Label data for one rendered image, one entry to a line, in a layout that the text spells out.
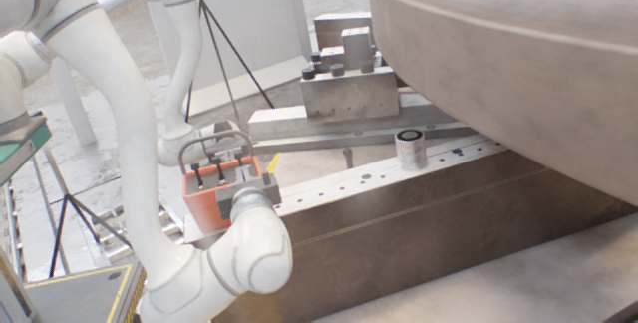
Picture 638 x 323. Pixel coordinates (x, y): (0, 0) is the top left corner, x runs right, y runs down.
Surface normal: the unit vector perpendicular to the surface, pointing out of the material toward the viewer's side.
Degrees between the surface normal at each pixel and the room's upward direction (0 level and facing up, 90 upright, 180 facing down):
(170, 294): 75
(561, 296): 0
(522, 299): 0
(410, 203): 90
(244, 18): 90
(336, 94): 90
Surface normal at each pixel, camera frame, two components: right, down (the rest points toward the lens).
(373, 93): -0.11, 0.44
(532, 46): -0.90, 0.30
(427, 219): 0.27, 0.37
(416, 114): -0.15, 0.13
